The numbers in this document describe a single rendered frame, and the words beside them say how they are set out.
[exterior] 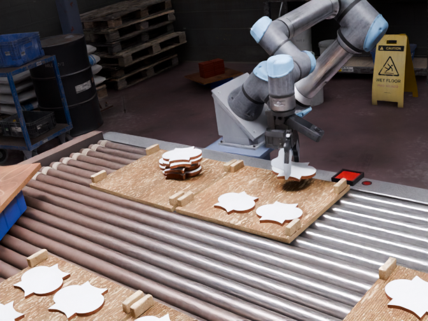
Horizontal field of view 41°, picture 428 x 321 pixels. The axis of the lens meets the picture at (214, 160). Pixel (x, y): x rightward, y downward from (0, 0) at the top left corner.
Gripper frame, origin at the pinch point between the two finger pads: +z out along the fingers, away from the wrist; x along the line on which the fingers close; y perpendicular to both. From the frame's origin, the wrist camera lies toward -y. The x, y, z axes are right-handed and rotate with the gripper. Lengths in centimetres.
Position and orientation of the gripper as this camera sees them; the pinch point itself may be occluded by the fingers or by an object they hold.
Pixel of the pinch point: (293, 169)
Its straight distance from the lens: 179.2
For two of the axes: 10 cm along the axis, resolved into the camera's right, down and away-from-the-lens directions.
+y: -9.1, -0.6, 4.0
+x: -3.9, 4.2, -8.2
